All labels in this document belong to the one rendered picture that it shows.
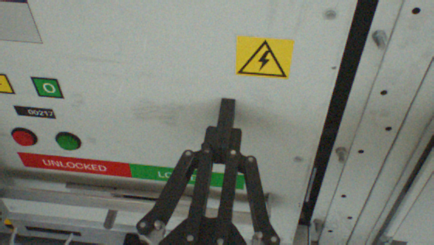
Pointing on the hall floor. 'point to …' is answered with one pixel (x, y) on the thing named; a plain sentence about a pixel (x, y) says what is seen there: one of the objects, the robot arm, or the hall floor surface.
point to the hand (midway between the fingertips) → (224, 130)
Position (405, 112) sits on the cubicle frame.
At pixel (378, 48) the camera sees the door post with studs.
